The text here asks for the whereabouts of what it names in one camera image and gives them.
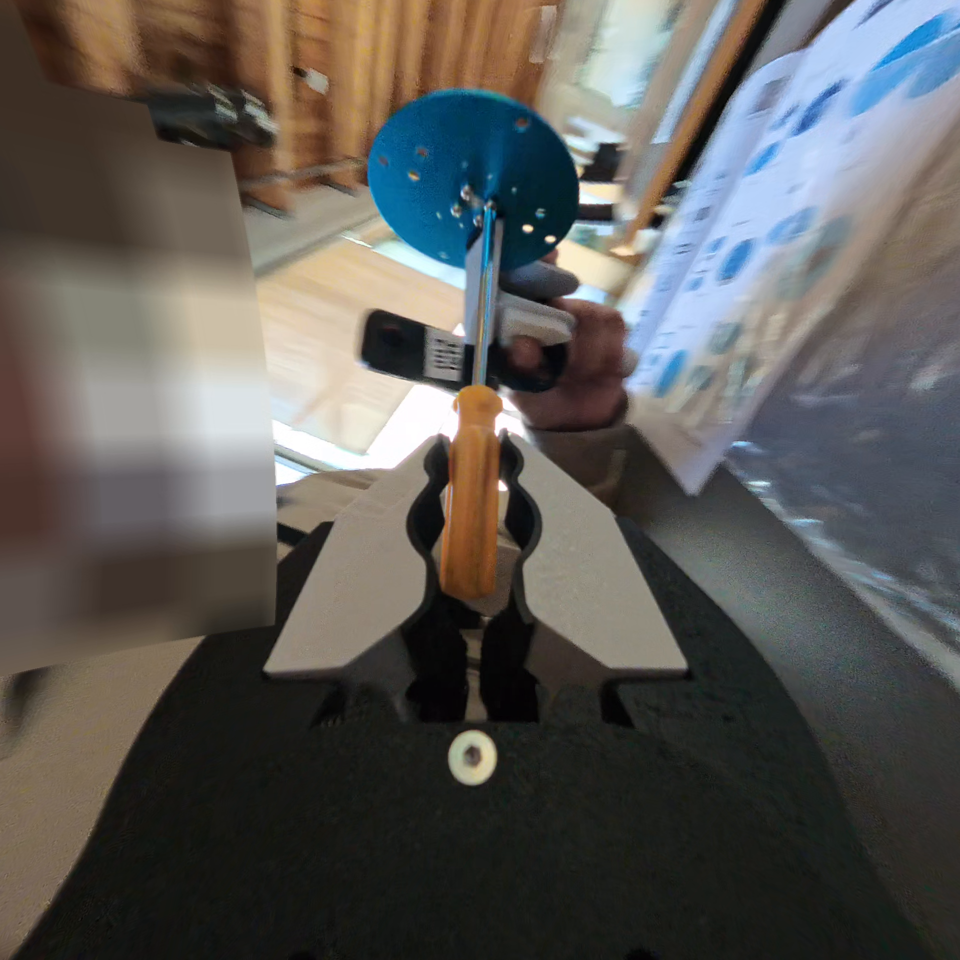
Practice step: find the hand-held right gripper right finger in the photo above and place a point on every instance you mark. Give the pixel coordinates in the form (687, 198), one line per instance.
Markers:
(600, 592)

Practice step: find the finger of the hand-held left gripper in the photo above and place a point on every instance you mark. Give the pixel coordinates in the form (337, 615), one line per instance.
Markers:
(540, 281)
(532, 322)

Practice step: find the blue round metal disc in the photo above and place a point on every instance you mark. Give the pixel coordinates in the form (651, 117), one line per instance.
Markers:
(420, 165)

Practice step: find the beige roller blind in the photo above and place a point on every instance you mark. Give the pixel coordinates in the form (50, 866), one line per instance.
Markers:
(322, 337)

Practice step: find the white assembly instruction sheet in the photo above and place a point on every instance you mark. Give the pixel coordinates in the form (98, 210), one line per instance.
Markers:
(750, 225)

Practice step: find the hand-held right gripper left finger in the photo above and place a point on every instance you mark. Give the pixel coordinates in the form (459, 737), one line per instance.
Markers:
(352, 592)

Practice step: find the person's left hand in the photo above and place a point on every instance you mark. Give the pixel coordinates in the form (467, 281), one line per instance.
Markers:
(600, 360)

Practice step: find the clear plastic bag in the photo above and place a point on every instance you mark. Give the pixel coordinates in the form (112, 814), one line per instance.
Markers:
(862, 487)

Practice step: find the black ceiling pipe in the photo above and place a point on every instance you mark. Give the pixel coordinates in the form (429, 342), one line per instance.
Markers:
(210, 112)

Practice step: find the person's left forearm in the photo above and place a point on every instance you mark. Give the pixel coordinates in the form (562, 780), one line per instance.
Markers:
(585, 457)

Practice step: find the person's beige jacket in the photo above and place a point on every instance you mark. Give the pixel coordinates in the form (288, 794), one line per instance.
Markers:
(60, 787)

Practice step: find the wood-edged office desk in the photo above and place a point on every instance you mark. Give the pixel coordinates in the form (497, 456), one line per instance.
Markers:
(697, 112)

